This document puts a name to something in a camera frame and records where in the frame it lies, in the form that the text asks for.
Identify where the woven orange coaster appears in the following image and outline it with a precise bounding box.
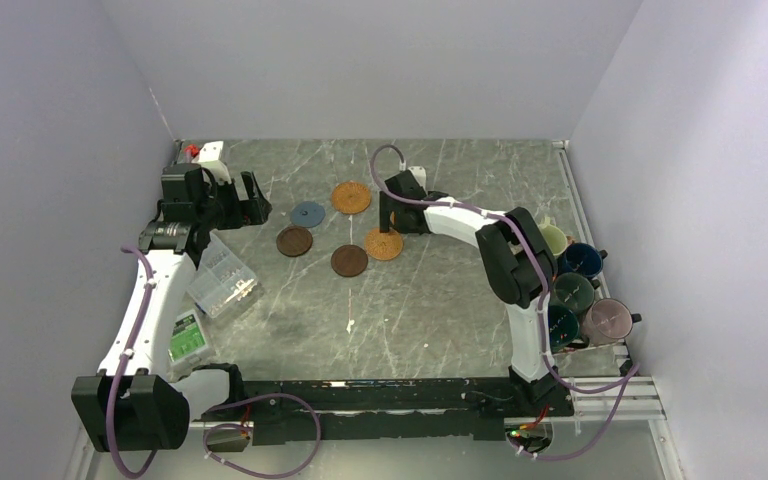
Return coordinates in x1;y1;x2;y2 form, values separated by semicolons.
364;228;404;261
331;181;371;215

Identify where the dark wooden coaster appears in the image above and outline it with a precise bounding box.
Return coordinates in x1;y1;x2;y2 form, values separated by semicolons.
330;245;368;278
276;226;313;257

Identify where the blue round coaster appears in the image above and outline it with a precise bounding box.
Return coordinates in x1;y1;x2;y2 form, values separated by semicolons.
290;201;325;229

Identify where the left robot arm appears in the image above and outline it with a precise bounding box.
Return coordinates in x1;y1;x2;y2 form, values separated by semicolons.
71;163;272;453

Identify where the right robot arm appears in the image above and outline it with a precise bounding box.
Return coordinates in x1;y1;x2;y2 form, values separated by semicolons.
376;170;573;417

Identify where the clear plastic screw box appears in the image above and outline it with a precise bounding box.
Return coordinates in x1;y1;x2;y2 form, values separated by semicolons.
187;233;259;319

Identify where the green label plastic box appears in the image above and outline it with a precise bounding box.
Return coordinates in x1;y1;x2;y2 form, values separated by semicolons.
168;309;213;368

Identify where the cream green mug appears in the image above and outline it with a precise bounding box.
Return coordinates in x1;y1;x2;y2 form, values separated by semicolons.
538;216;570;258

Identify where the navy blue mug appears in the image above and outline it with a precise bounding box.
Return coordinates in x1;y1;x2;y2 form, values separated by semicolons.
558;243;608;279

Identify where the dark green mug upper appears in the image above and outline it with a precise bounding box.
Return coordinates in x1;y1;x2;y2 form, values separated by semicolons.
550;272;601;316

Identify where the dark teal mug lower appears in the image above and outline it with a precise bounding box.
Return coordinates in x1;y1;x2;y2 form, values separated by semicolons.
548;305;589;353

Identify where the pink mauve mug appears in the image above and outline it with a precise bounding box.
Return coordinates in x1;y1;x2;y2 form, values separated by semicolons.
580;298;643;346

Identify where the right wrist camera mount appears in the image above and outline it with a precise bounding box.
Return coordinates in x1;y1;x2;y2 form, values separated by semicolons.
407;166;427;191

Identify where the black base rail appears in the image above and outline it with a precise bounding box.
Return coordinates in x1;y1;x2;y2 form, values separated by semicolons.
205;376;574;446

